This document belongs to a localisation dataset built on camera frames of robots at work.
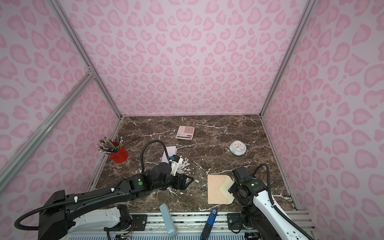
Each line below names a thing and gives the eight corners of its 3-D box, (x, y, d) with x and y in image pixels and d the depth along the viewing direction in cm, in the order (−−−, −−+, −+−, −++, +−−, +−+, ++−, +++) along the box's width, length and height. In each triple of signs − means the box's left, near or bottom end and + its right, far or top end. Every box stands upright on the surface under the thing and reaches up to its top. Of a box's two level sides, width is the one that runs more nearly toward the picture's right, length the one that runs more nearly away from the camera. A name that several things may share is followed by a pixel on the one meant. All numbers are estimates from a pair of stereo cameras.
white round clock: (230, 155, 99) (231, 153, 97) (228, 142, 106) (229, 140, 103) (247, 155, 99) (248, 153, 97) (244, 142, 106) (245, 140, 103)
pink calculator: (175, 138, 108) (175, 136, 106) (179, 127, 115) (178, 125, 113) (192, 140, 107) (192, 138, 105) (194, 128, 114) (194, 126, 112)
